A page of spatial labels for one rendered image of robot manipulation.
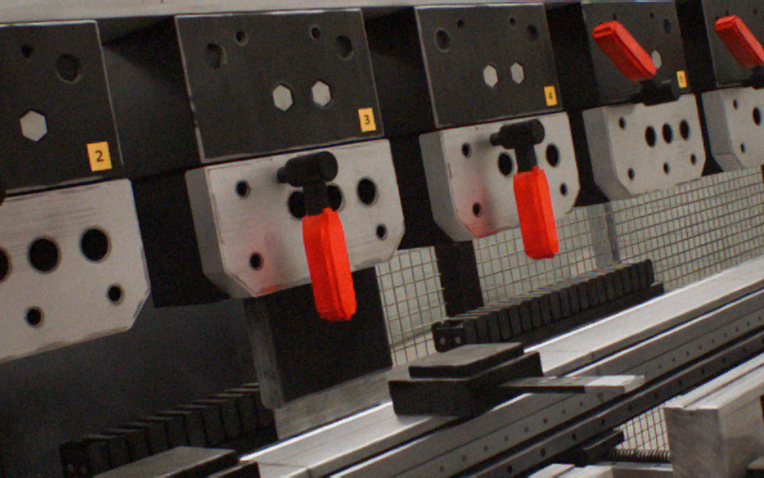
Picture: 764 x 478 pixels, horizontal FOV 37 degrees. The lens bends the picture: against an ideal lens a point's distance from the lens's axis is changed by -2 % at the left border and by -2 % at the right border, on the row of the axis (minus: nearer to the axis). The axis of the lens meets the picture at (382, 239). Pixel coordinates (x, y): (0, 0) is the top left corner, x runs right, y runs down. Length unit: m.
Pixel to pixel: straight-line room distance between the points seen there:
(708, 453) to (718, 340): 0.53
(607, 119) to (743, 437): 0.36
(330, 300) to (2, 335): 0.19
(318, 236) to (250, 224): 0.04
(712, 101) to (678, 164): 0.11
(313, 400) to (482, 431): 0.49
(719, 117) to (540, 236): 0.36
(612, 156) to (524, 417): 0.42
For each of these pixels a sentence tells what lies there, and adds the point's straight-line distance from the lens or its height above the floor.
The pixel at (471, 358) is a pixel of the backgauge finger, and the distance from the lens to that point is 1.18.
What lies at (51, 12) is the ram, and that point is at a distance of 0.63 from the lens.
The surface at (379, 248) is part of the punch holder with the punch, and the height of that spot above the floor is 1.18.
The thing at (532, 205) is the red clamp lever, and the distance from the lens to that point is 0.81.
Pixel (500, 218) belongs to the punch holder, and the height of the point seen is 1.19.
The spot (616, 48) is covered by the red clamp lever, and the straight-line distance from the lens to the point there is 0.93.
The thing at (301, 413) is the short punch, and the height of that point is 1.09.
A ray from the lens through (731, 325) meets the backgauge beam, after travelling 1.67.
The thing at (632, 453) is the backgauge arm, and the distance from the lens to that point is 1.40.
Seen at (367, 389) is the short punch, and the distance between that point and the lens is 0.79.
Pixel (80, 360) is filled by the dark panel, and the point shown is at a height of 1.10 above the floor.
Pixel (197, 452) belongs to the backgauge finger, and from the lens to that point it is 0.98.
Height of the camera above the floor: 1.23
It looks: 3 degrees down
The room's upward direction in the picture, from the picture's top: 10 degrees counter-clockwise
